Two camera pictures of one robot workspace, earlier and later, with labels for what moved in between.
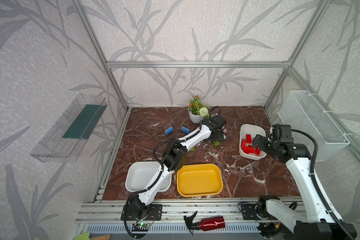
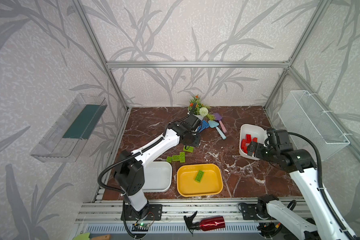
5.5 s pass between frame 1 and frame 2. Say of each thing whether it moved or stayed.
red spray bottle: stayed
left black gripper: moved
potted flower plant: stayed
